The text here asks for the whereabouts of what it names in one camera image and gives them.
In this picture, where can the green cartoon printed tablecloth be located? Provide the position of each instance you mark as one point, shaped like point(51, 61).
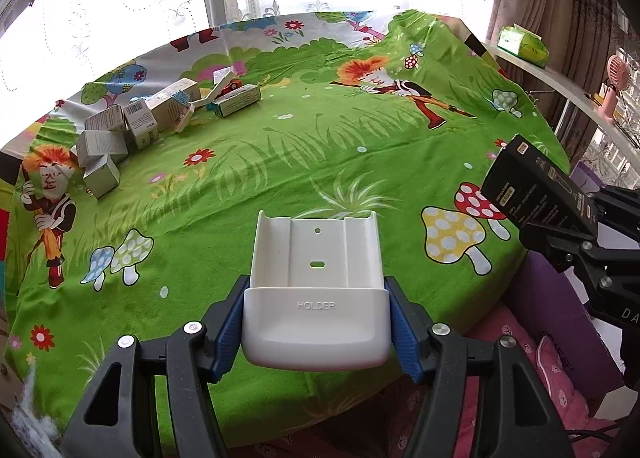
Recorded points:
point(300, 163)

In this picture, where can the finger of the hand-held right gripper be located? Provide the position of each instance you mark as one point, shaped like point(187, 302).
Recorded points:
point(620, 213)
point(565, 243)

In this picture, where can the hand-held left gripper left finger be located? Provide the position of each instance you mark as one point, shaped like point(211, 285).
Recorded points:
point(227, 338)

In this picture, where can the black carton box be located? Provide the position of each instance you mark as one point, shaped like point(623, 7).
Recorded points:
point(535, 188)

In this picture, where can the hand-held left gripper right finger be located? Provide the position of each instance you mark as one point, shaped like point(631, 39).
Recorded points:
point(402, 333)

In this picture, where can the green tissue pack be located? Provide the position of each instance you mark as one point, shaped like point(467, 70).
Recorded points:
point(522, 45)

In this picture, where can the purple storage box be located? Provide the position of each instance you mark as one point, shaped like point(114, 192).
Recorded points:
point(550, 298)

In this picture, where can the white windowsill shelf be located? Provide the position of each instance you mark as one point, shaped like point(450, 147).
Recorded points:
point(560, 80)

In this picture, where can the pile of small cartons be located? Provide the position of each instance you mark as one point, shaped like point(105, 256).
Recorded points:
point(105, 143)

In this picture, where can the pink handheld fan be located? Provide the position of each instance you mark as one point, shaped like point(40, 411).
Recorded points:
point(616, 83)

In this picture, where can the white plastic holder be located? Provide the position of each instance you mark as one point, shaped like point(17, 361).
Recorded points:
point(315, 318)

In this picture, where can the white fluffy tuft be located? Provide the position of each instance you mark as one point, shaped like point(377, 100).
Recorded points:
point(27, 418)

